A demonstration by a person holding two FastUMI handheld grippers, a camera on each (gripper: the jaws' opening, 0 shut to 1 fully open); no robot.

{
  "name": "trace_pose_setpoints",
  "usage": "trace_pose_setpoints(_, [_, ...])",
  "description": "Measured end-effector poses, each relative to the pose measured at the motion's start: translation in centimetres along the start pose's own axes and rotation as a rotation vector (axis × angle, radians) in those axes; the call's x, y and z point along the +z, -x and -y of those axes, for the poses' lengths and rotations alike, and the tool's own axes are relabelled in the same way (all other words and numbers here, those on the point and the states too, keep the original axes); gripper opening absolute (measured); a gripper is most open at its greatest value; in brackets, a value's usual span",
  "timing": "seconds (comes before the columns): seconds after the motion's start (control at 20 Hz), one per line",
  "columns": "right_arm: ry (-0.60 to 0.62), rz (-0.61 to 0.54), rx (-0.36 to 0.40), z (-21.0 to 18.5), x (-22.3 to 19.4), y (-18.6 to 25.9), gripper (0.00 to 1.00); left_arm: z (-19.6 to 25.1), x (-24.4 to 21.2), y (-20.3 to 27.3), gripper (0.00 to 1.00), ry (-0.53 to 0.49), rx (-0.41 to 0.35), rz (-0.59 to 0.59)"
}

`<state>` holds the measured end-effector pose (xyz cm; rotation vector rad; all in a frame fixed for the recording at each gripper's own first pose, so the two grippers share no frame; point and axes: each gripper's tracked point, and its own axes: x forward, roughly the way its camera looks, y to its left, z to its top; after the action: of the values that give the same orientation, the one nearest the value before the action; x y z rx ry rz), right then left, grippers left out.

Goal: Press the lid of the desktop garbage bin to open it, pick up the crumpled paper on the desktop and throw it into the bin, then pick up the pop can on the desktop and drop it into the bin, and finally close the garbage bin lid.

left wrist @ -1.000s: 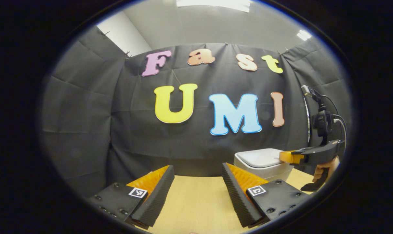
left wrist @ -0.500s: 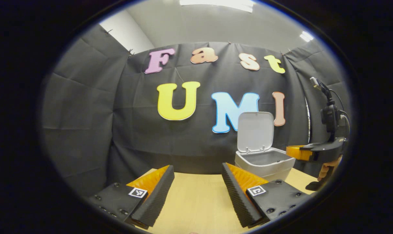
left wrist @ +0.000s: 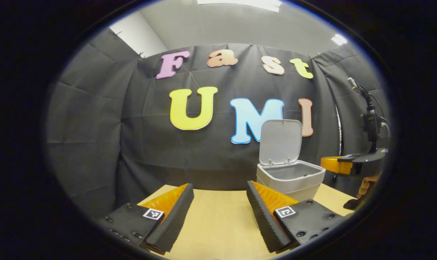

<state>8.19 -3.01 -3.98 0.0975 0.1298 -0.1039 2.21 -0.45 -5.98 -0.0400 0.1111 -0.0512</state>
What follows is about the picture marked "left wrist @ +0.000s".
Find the white desktop garbage bin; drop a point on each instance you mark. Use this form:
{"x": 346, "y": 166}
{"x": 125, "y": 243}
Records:
{"x": 279, "y": 141}

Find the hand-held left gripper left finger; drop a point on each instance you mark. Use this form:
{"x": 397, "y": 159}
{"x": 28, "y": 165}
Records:
{"x": 175, "y": 216}

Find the wooden desktop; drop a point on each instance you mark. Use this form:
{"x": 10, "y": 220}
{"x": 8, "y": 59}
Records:
{"x": 218, "y": 227}

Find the black backdrop cloth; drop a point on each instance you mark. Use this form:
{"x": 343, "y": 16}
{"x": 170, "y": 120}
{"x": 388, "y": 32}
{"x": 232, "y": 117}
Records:
{"x": 149, "y": 151}

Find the small ceiling light panel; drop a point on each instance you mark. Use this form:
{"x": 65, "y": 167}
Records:
{"x": 339, "y": 39}

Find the long ceiling light panel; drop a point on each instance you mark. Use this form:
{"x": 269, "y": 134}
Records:
{"x": 240, "y": 3}

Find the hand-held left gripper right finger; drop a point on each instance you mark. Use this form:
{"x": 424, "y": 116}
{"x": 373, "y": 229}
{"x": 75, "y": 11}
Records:
{"x": 263, "y": 220}

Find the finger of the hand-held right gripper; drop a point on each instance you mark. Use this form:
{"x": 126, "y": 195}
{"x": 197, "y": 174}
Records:
{"x": 335, "y": 165}

